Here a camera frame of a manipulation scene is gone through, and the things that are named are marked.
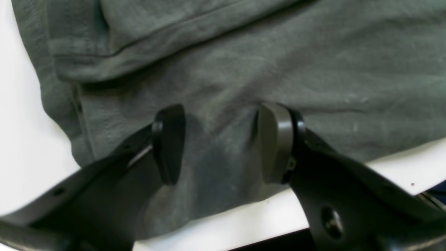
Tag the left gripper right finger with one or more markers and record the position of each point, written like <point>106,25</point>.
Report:
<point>348,206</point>

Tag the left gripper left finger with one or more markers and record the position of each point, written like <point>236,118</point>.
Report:
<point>99,207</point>

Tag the dark grey T-shirt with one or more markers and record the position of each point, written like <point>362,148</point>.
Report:
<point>368,76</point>

